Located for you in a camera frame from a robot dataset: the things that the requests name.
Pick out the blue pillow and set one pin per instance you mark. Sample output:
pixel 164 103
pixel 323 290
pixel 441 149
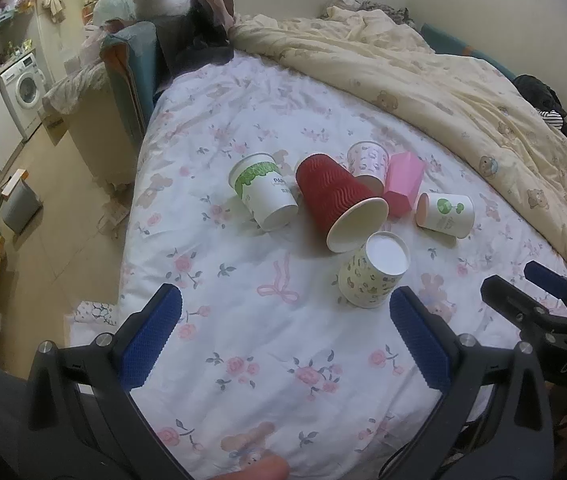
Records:
pixel 463 50

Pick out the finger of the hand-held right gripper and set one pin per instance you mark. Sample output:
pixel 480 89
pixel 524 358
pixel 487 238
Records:
pixel 548 277
pixel 513 300

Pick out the pale pink blanket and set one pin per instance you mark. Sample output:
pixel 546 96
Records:
pixel 73 85

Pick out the cardboard box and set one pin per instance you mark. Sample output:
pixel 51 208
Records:
pixel 56 127

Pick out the white patterned box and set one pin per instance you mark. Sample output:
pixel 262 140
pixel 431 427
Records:
pixel 94 312

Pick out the white plastic bag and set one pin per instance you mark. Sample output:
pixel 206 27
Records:
pixel 113 5

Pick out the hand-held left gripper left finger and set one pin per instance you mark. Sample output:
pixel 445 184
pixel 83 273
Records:
pixel 153 335

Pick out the black clothing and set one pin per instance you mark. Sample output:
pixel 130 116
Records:
pixel 538 92

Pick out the white cup with green band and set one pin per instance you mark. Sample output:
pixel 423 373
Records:
pixel 263 192

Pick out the white washing machine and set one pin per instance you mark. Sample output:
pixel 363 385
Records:
pixel 23 87

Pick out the cream bear print quilt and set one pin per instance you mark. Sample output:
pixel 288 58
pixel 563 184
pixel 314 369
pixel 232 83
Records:
pixel 438 90

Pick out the grey printed cloth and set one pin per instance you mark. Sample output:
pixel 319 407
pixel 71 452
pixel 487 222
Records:
pixel 368 7

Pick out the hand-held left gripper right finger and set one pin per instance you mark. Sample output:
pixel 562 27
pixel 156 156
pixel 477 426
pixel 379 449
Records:
pixel 419 345

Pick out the white cup with pink print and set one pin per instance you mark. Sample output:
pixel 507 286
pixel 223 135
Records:
pixel 367 159

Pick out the striped cloth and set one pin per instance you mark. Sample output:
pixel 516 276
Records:
pixel 553 119

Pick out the cream cup with bean pattern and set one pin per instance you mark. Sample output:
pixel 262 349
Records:
pixel 371 275

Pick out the pink paper cup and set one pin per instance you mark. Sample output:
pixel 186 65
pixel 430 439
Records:
pixel 403 182

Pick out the person's left hand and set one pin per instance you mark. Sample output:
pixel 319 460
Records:
pixel 258 470

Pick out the red ribbed paper cup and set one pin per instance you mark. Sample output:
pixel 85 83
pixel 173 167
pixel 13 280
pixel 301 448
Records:
pixel 336 200

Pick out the grey trash bin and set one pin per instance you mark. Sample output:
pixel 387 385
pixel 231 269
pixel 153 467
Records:
pixel 21 205

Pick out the dark cloth pile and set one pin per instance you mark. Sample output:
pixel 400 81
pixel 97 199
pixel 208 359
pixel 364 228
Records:
pixel 198 35

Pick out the small white cup tree print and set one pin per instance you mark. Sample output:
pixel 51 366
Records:
pixel 448 212

